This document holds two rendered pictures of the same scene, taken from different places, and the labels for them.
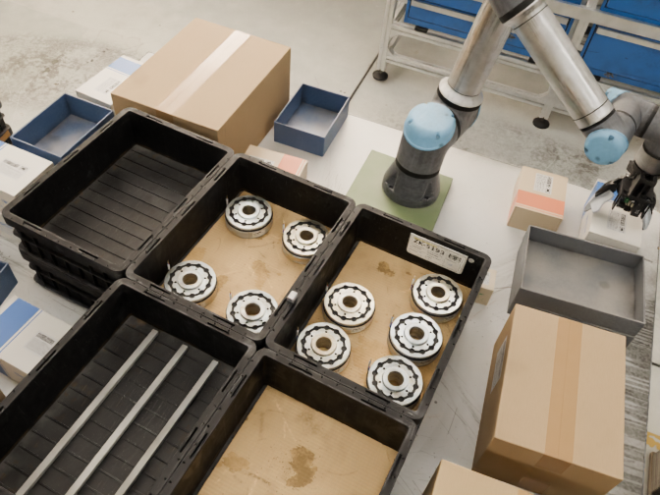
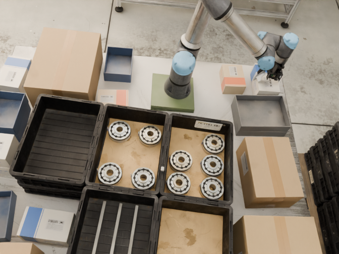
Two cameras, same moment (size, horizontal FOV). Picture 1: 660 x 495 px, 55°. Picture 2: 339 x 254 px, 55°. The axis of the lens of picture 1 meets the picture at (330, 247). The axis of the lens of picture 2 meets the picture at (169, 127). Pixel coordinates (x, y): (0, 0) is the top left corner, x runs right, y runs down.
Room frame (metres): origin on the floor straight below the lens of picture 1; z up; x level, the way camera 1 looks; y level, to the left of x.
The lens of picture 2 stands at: (0.17, 0.31, 2.19)
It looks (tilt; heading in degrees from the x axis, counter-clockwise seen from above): 59 degrees down; 334
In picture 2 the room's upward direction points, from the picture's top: 12 degrees clockwise
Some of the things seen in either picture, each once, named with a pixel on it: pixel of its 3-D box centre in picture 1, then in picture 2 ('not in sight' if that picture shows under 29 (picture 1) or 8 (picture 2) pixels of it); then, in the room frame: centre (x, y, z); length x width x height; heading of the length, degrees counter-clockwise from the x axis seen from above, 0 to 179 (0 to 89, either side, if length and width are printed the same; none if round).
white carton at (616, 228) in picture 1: (610, 223); (264, 81); (1.12, -0.69, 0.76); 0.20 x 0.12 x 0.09; 163
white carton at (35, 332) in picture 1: (36, 350); (48, 226); (0.59, 0.56, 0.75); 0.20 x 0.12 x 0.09; 68
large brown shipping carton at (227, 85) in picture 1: (208, 100); (67, 70); (1.37, 0.37, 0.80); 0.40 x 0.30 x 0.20; 162
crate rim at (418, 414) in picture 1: (385, 301); (198, 156); (0.69, -0.11, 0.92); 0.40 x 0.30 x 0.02; 158
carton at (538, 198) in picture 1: (537, 201); (232, 79); (1.19, -0.52, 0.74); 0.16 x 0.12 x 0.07; 167
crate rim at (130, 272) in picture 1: (247, 239); (129, 146); (0.80, 0.16, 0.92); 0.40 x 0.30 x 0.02; 158
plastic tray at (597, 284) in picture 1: (579, 278); (261, 113); (0.92, -0.58, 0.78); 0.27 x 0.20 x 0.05; 78
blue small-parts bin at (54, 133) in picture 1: (66, 134); (5, 112); (1.16, 0.69, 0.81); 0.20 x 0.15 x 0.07; 161
